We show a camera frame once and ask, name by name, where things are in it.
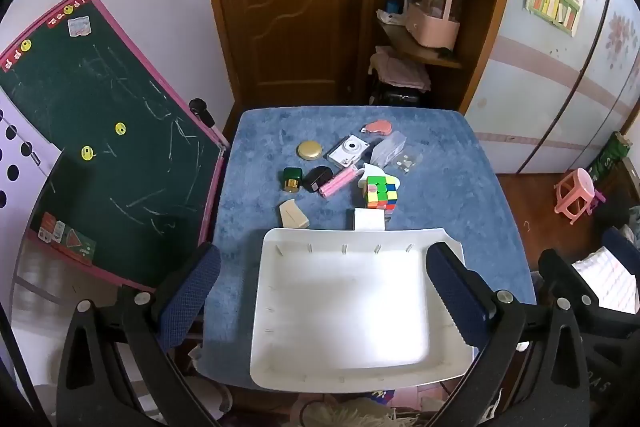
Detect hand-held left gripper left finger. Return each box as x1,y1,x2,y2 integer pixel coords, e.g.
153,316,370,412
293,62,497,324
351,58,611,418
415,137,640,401
54,243,222,427

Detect white charger adapter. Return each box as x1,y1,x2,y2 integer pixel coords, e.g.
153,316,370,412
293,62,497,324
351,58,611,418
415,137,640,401
353,208,387,232

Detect white toy camera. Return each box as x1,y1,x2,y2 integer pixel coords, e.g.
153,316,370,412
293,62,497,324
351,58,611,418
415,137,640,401
327,134,371,168

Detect green bag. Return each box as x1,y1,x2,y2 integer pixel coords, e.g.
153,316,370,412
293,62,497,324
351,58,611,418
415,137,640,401
590,132,628,182

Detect wooden corner shelf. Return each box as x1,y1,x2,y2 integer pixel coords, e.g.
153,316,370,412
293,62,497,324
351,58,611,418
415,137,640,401
367,0,522,115

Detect pink rectangular case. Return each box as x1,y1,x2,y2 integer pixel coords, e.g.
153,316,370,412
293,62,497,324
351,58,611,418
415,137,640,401
320,167,360,198

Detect round gold tin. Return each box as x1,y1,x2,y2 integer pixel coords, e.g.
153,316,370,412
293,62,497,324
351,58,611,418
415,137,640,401
297,141,326,160

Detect pink basket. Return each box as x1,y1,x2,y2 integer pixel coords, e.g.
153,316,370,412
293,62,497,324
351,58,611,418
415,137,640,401
405,0,462,50

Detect black knob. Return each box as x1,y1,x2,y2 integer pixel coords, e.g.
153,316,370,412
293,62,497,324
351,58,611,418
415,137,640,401
188,98,217,128

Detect white plastic tray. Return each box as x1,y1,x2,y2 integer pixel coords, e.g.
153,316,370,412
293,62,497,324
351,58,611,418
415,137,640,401
249,227,478,394

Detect black bag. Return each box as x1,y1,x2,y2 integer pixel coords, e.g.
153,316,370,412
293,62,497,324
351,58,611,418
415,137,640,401
370,87,421,108

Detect pink framed chalkboard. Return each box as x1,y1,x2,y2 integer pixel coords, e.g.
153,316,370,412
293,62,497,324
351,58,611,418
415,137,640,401
0,0,232,295

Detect flowered sliding wardrobe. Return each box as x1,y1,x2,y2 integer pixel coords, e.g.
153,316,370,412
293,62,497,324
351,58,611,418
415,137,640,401
462,0,640,175

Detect perfume bottle green cap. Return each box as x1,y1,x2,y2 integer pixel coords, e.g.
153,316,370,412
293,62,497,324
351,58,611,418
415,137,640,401
281,167,303,194
392,149,423,175

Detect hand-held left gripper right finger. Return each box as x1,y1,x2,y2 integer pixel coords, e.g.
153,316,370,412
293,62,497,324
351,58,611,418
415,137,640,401
425,242,592,427

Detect white perforated board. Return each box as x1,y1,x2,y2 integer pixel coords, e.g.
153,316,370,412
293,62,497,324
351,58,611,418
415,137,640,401
0,92,63,228

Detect pink plastic stool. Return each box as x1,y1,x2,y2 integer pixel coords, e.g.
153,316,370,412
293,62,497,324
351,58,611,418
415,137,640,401
554,167,596,225

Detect white quilt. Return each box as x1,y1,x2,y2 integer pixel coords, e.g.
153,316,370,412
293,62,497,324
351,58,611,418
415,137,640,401
571,246,633,312

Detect colourful puzzle cube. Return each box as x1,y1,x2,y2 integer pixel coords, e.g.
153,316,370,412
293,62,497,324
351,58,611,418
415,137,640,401
365,176,401,211

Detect small black device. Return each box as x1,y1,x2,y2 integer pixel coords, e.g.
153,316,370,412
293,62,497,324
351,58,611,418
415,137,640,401
302,166,335,194

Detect beige fringed rug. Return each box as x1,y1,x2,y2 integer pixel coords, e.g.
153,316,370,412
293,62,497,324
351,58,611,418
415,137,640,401
295,394,426,427

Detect beige block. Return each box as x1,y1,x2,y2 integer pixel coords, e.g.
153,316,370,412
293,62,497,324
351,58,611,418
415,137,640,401
278,199,310,229

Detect brown wooden door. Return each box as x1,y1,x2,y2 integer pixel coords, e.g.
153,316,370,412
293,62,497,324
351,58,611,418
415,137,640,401
198,0,373,110

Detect picture card set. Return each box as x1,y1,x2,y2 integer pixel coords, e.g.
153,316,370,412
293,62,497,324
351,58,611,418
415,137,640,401
37,212,98,268

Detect pink folded cloth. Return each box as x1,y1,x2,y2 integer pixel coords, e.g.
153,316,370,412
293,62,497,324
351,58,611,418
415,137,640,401
369,46,432,92

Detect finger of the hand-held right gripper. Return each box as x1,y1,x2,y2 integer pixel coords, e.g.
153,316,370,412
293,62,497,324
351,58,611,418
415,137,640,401
538,249,601,308
601,227,640,267

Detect white papers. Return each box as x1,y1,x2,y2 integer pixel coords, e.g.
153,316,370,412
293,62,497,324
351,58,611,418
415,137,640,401
376,9,408,28

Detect blue plush tablecloth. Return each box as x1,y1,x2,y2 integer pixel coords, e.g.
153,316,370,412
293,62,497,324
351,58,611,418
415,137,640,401
197,107,538,390

